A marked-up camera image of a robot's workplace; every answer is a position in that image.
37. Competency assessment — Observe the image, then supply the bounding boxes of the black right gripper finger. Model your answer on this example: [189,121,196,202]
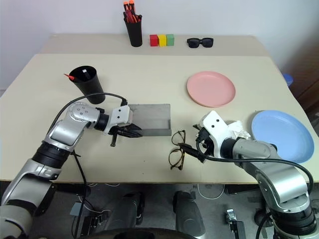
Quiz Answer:
[180,142,207,164]

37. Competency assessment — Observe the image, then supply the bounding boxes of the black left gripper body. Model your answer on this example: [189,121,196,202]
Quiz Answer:
[108,123,133,137]

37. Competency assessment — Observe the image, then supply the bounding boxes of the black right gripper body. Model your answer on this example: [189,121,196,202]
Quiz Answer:
[192,122,216,161]

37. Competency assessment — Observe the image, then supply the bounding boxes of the tortoiseshell eyeglasses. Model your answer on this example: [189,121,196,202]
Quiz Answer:
[168,129,187,171]

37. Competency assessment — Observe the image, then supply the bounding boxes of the black plastic cup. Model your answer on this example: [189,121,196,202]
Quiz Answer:
[69,65,106,105]

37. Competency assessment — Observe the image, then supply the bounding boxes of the grey metal tray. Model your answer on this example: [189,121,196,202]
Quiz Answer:
[128,104,172,137]

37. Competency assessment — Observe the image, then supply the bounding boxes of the white crumpled paper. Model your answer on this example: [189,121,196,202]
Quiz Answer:
[227,120,252,140]

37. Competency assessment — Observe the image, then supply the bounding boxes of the pink plate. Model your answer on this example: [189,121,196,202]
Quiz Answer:
[186,71,237,109]

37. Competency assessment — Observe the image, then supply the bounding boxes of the dark rounded shape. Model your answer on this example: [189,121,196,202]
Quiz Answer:
[172,190,207,238]
[109,191,146,226]

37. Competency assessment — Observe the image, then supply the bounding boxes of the blue plate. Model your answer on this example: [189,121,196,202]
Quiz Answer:
[250,110,316,164]

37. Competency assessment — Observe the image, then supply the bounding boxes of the grey small box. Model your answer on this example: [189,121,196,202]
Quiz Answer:
[69,202,83,217]

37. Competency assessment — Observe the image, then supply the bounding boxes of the tall black pen holder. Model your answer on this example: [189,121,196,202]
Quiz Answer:
[124,13,144,48]

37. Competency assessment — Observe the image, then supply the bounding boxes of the black power strip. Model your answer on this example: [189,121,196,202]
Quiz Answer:
[81,214,109,236]

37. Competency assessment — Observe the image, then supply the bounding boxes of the black sunglasses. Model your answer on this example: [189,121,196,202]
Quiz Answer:
[186,37,215,49]

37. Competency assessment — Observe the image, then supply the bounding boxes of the blue round container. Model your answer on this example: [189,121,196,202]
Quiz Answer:
[282,73,295,87]

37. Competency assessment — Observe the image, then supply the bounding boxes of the red marker with black band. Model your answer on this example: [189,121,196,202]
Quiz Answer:
[126,9,140,24]

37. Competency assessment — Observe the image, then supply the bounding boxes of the brown wooden cabinet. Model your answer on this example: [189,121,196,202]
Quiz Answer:
[290,76,319,125]

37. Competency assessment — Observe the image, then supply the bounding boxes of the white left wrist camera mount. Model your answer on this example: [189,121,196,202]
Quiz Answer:
[103,105,135,136]

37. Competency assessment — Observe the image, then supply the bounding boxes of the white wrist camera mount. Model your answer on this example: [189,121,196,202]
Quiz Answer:
[200,110,235,159]
[103,105,135,136]

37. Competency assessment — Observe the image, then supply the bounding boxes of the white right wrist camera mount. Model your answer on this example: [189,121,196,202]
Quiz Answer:
[200,110,235,159]

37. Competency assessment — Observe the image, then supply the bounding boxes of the white floor cable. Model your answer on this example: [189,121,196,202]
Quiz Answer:
[197,183,225,200]

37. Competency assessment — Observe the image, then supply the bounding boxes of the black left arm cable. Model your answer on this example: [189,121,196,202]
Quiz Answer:
[47,92,129,239]

